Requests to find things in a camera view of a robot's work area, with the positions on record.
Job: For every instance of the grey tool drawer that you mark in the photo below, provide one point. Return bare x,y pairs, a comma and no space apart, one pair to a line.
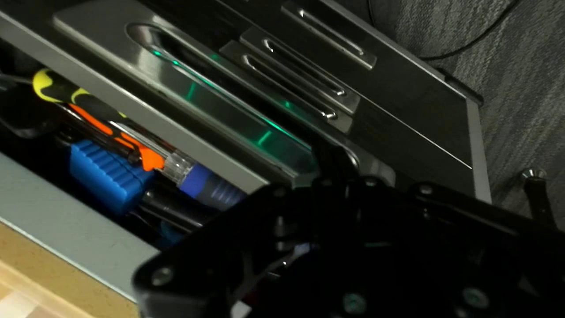
203,85

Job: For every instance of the blue handled screwdriver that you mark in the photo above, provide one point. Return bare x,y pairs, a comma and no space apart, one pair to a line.
199,182

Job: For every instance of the blue plastic box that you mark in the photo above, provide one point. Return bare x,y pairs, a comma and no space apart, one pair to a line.
109,177

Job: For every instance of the orange handled tool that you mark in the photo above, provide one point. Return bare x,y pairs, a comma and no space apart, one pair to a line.
148,157

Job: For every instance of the yellow black handled screwdriver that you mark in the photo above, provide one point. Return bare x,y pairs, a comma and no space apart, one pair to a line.
55,89

